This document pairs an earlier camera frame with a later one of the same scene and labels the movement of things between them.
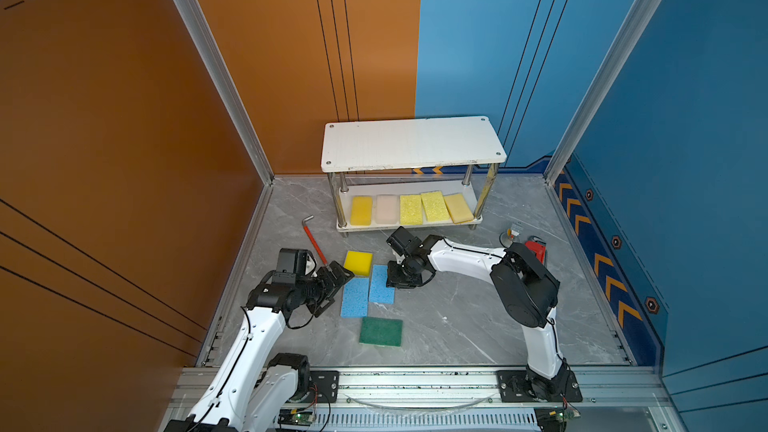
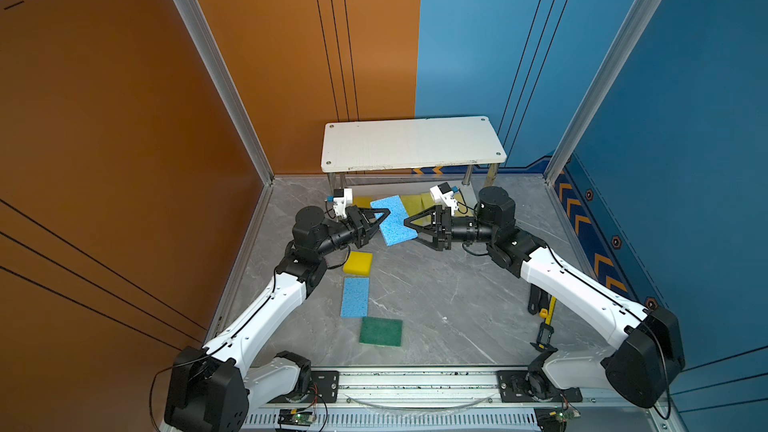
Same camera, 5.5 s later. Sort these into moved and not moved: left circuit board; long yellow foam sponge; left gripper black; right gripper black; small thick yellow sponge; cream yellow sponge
Moved: left gripper black; right gripper black
Not moved: cream yellow sponge; long yellow foam sponge; small thick yellow sponge; left circuit board
